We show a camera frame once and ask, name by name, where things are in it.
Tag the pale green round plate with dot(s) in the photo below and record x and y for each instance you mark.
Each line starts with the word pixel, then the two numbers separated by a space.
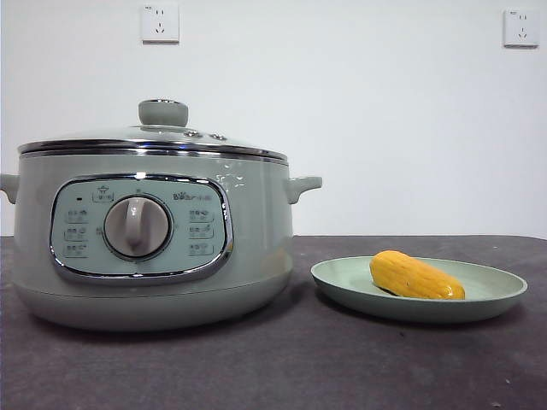
pixel 342 277

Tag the white wall socket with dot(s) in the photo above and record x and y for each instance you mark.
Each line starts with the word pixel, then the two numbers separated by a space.
pixel 521 29
pixel 160 25

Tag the glass lid with green knob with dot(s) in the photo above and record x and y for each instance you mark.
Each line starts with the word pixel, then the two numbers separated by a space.
pixel 162 112

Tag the pale green electric steamer pot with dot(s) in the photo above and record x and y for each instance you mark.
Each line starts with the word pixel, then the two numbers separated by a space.
pixel 256 218

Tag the yellow corn cob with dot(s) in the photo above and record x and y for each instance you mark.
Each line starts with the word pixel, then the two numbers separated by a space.
pixel 410 275

